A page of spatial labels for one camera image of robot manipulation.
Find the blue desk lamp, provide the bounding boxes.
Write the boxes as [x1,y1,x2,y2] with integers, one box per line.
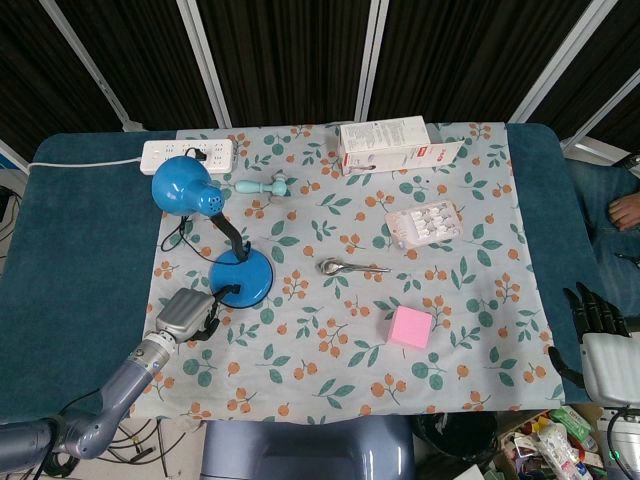
[151,155,275,309]

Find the pink cube sponge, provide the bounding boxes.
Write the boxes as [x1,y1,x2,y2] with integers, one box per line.
[386,306,434,348]

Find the floral tablecloth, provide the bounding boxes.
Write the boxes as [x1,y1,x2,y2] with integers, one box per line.
[130,119,566,420]

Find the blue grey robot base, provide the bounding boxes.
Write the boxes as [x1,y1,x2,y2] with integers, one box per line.
[201,415,416,480]

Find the teal handled massage roller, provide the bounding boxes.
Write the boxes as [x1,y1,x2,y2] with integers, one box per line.
[234,169,289,199]

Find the metal spoon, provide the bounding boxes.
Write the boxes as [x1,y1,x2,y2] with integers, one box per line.
[315,257,392,276]

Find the person's hand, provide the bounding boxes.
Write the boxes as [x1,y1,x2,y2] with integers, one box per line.
[607,192,640,232]

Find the white cardboard box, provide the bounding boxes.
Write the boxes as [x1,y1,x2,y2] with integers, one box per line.
[338,115,466,176]

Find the white power strip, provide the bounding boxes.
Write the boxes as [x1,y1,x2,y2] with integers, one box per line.
[140,139,235,176]

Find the dark teal table mat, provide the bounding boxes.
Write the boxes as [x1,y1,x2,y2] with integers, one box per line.
[0,122,604,409]

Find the blister pack of pills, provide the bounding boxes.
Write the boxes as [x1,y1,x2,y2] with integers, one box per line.
[384,199,465,250]

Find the box of clutter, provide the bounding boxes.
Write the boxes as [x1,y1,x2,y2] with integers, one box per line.
[492,405,614,480]

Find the black bin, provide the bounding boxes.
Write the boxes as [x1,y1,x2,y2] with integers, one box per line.
[412,410,499,471]

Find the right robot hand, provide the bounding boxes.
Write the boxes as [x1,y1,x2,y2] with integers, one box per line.
[548,282,640,401]

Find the thin black cable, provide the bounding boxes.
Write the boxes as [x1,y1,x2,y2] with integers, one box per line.
[159,147,217,260]

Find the white power strip cable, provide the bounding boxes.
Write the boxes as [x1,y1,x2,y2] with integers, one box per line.
[27,157,145,174]

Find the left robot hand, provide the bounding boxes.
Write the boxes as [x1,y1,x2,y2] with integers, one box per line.
[156,283,242,343]

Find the person's jeans leg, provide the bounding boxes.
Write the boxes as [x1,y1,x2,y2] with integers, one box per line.
[564,158,640,321]

